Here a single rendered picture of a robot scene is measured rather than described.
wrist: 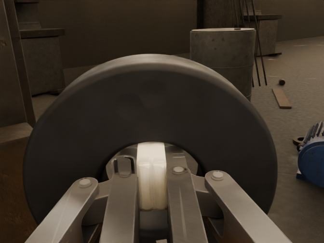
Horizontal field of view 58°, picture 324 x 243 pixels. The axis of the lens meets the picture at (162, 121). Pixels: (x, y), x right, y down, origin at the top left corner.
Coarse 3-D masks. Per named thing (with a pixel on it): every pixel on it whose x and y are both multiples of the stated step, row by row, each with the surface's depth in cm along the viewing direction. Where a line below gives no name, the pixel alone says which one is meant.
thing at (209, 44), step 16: (192, 32) 256; (208, 32) 242; (224, 32) 238; (240, 32) 238; (192, 48) 260; (208, 48) 245; (224, 48) 241; (240, 48) 242; (208, 64) 250; (224, 64) 245; (240, 64) 247; (240, 80) 252
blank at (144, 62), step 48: (96, 96) 15; (144, 96) 15; (192, 96) 15; (240, 96) 16; (48, 144) 16; (96, 144) 16; (192, 144) 16; (240, 144) 17; (48, 192) 17; (96, 240) 19; (144, 240) 19
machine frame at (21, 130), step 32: (0, 0) 35; (0, 32) 36; (0, 64) 37; (0, 96) 38; (0, 128) 38; (32, 128) 39; (0, 160) 35; (0, 192) 36; (0, 224) 37; (32, 224) 39
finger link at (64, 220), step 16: (80, 192) 13; (96, 192) 13; (64, 208) 12; (80, 208) 12; (48, 224) 11; (64, 224) 11; (80, 224) 12; (96, 224) 14; (32, 240) 10; (48, 240) 10; (64, 240) 11; (80, 240) 12
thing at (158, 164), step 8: (152, 144) 17; (160, 144) 16; (152, 152) 16; (160, 152) 16; (152, 160) 15; (160, 160) 15; (152, 168) 15; (160, 168) 15; (152, 176) 15; (160, 176) 15; (152, 184) 15; (160, 184) 15; (160, 192) 15; (160, 200) 15; (160, 208) 16
